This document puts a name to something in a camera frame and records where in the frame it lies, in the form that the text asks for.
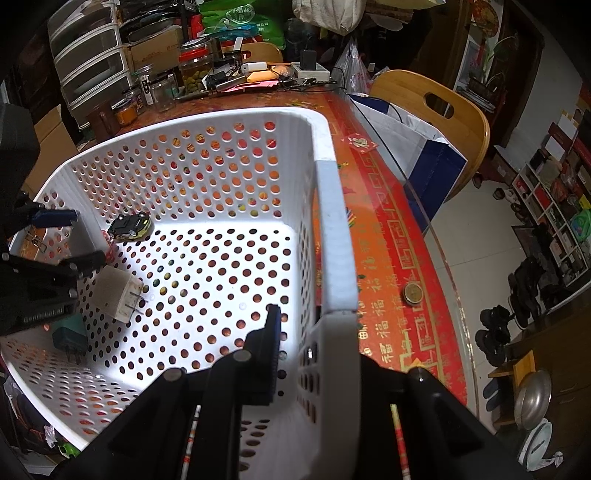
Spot plain cardboard box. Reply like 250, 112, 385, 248
21, 105, 79, 195

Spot printed cardboard box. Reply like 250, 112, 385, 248
126, 25, 185, 77

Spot white power strip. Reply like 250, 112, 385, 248
291, 61, 332, 80

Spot black and yellow keychain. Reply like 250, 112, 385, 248
107, 211, 153, 241

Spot row of dark shoes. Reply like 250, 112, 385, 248
473, 256, 573, 367

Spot white cube shelf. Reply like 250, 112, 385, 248
510, 85, 591, 287

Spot red-lidded pickle jar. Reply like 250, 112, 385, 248
178, 41, 217, 95

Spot white perforated plastic basket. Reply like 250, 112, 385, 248
0, 107, 362, 480

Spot clear plastic bag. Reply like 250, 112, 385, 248
333, 37, 374, 95

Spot green shopping bag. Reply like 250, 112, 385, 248
198, 0, 287, 51

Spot white canvas tote bag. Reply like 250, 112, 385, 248
292, 0, 365, 34

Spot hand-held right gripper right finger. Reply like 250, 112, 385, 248
358, 355, 532, 480

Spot empty glass jar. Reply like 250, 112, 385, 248
148, 76, 178, 112

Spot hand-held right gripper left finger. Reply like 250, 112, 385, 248
55, 305, 282, 480

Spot mint green charger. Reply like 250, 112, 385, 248
52, 323, 88, 366

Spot white and blue paper bag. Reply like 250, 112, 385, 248
347, 92, 468, 222

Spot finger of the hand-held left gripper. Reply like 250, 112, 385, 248
14, 191, 79, 232
0, 250, 107, 291

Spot small wooden stool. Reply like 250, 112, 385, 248
487, 350, 539, 428

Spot metal pot lid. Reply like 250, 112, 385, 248
513, 369, 553, 431

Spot brown ceramic pitcher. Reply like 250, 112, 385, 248
88, 102, 122, 141

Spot stacked grey plastic drawers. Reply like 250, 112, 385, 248
46, 0, 132, 131

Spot small orange-filled jar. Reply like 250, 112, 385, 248
115, 95, 143, 126

